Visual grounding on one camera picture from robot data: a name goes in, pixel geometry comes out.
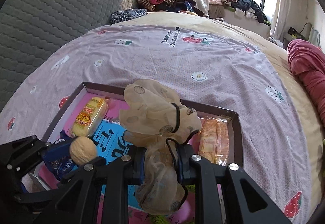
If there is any yellow packaged cake snack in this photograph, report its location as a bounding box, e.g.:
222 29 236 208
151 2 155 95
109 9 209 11
70 97 108 138

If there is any clothes pile on windowsill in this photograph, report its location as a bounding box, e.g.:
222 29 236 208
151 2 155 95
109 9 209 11
209 0 271 25

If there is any walnut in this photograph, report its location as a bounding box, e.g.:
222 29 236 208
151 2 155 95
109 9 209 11
69 136 98 166

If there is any pink green blanket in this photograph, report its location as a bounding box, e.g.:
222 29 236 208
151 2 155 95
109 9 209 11
288 39 325 123

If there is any beige mesh scrunchie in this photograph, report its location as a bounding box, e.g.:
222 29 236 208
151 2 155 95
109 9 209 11
119 80 202 215

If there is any blue cookie packet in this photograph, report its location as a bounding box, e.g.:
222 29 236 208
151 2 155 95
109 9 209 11
44 130 76 181

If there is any dark shallow box tray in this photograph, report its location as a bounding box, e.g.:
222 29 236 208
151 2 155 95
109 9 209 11
30 81 243 224

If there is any pink floral bedsheet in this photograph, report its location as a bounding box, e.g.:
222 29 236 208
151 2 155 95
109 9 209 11
1 26 311 223

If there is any blue knitted item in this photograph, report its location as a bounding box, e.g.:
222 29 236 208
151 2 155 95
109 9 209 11
109 9 147 25

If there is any beige bed blanket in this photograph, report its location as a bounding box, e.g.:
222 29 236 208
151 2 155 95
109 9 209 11
115 12 324 211

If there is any grey quilted headboard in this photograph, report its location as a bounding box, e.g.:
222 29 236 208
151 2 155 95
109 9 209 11
1 0 135 106

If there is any orange cracker packet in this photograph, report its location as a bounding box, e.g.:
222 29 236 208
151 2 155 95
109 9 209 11
198 117 230 166

